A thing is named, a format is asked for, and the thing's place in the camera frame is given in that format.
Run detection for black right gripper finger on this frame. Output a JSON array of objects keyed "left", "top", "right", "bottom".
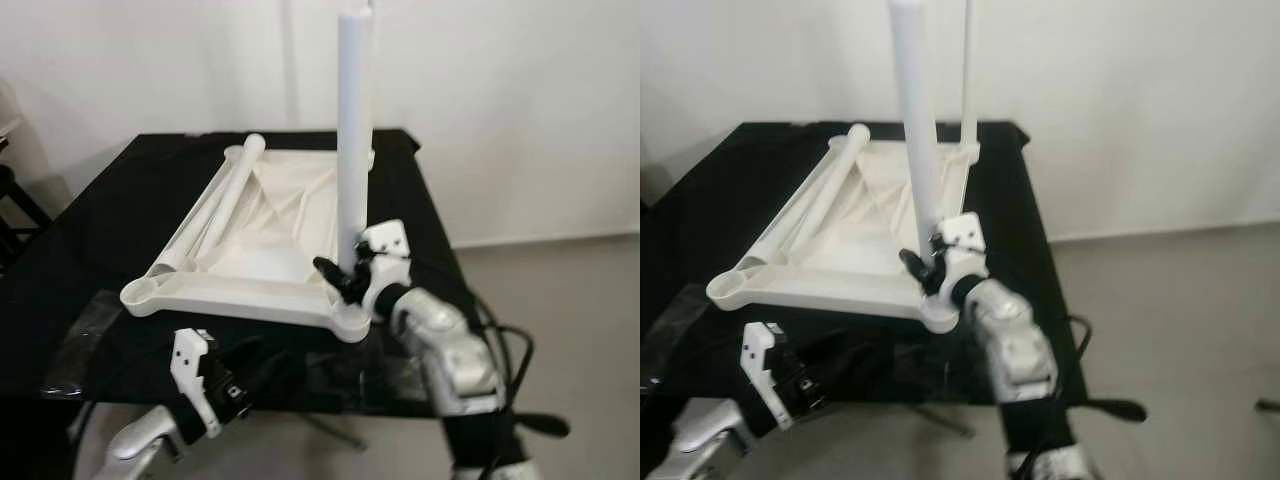
[
  {"left": 313, "top": 257, "right": 351, "bottom": 301},
  {"left": 898, "top": 248, "right": 931, "bottom": 293}
]

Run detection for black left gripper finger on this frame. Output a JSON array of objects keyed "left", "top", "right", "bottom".
[
  {"left": 215, "top": 335, "right": 273, "bottom": 369},
  {"left": 800, "top": 335, "right": 859, "bottom": 366},
  {"left": 825, "top": 345, "right": 883, "bottom": 393},
  {"left": 245, "top": 348, "right": 307, "bottom": 398}
]

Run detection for cream plastic children table top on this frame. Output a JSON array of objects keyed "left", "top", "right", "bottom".
[
  {"left": 120, "top": 135, "right": 381, "bottom": 344},
  {"left": 706, "top": 125, "right": 981, "bottom": 334}
]

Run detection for clear plastic bag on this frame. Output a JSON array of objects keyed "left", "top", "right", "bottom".
[
  {"left": 645, "top": 285, "right": 711, "bottom": 391},
  {"left": 40, "top": 290, "right": 126, "bottom": 396}
]

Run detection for black table cloth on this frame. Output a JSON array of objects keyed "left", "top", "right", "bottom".
[
  {"left": 640, "top": 120, "right": 1091, "bottom": 480},
  {"left": 0, "top": 128, "right": 481, "bottom": 416}
]

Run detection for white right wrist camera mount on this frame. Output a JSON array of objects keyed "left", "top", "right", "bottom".
[
  {"left": 935, "top": 213, "right": 989, "bottom": 301},
  {"left": 355, "top": 220, "right": 413, "bottom": 319}
]

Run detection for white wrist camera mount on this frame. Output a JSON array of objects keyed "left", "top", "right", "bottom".
[
  {"left": 742, "top": 322, "right": 792, "bottom": 432},
  {"left": 355, "top": 220, "right": 413, "bottom": 319},
  {"left": 935, "top": 213, "right": 989, "bottom": 301},
  {"left": 170, "top": 328, "right": 217, "bottom": 437}
]

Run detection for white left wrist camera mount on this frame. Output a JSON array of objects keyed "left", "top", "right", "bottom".
[
  {"left": 170, "top": 328, "right": 217, "bottom": 437},
  {"left": 742, "top": 322, "right": 792, "bottom": 432}
]

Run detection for grey metal table frame leg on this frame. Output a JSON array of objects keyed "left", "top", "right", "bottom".
[
  {"left": 300, "top": 415, "right": 366, "bottom": 451},
  {"left": 900, "top": 405, "right": 976, "bottom": 439}
]

